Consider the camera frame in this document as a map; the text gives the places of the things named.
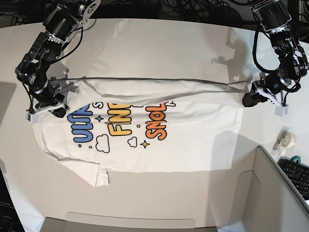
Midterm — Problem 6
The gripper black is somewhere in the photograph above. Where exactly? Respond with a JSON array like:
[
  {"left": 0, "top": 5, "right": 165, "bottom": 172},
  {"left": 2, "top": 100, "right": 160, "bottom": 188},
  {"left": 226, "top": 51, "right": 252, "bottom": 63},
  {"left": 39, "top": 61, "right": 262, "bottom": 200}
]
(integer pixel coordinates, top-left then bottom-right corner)
[
  {"left": 242, "top": 81, "right": 268, "bottom": 107},
  {"left": 49, "top": 93, "right": 69, "bottom": 118}
]

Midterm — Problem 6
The white graphic t-shirt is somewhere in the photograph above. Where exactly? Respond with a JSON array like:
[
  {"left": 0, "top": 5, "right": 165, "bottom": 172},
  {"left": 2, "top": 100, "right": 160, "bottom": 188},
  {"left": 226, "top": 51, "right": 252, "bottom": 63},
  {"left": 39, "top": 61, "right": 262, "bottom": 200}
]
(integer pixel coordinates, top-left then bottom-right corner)
[{"left": 33, "top": 78, "right": 243, "bottom": 187}]

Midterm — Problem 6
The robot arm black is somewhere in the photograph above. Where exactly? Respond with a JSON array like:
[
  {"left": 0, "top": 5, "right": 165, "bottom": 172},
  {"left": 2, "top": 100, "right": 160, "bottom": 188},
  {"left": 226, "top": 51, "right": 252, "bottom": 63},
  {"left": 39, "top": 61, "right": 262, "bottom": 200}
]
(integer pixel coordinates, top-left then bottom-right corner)
[
  {"left": 242, "top": 0, "right": 309, "bottom": 107},
  {"left": 15, "top": 0, "right": 100, "bottom": 124}
]

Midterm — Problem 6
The clear tape dispenser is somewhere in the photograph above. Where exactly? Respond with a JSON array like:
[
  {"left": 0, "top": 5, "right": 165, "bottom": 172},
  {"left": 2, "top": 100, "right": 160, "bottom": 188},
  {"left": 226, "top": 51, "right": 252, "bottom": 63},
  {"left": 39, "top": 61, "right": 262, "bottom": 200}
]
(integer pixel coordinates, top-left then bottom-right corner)
[{"left": 272, "top": 126, "right": 296, "bottom": 157}]

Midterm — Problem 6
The green tape roll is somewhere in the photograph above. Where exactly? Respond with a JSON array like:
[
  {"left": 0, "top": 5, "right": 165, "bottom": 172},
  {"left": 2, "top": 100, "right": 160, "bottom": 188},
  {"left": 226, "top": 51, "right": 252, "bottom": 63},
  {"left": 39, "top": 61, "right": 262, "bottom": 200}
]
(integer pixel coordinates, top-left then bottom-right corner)
[{"left": 290, "top": 156, "right": 301, "bottom": 164}]

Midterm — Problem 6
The black computer keyboard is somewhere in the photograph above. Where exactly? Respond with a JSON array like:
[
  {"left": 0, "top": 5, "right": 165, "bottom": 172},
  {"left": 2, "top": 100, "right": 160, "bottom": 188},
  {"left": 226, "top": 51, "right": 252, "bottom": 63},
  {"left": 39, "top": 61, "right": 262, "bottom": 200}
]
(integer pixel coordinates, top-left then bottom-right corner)
[{"left": 277, "top": 159, "right": 309, "bottom": 200}]

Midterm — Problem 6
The beige partition panel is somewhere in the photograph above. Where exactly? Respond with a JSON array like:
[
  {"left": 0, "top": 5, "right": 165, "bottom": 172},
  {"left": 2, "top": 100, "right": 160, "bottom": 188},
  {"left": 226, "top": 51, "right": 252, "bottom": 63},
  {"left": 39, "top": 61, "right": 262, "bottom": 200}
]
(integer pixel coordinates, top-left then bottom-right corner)
[{"left": 212, "top": 145, "right": 309, "bottom": 232}]

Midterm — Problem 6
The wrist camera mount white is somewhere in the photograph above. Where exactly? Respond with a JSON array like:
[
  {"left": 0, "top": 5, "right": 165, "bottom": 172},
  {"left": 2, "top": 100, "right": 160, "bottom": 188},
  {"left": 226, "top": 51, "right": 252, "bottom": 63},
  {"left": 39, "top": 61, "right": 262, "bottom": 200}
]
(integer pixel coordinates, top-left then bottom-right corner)
[
  {"left": 255, "top": 73, "right": 290, "bottom": 118},
  {"left": 25, "top": 102, "right": 63, "bottom": 124}
]

